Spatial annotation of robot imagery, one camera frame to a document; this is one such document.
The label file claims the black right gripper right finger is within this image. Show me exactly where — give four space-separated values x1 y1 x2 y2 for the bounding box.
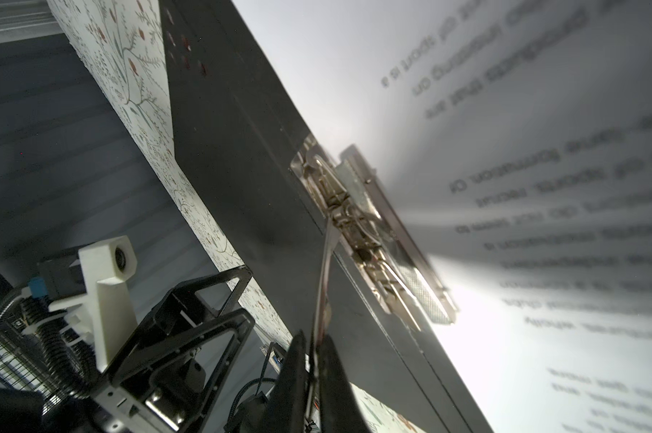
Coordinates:
317 336 371 433

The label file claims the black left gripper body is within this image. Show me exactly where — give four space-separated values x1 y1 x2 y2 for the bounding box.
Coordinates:
41 356 208 433

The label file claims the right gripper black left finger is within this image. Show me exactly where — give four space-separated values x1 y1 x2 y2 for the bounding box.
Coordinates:
259 331 309 433

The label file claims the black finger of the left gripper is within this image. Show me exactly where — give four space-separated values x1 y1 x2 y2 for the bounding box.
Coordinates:
141 307 257 433
105 265 253 379

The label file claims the red folder with black inside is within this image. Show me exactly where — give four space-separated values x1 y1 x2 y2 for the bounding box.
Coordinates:
159 1 490 432

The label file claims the printed paper sheet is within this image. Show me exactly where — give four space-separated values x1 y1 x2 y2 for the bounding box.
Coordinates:
236 1 652 432

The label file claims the left black corrugated cable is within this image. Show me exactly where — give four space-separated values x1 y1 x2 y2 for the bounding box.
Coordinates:
0 294 97 402

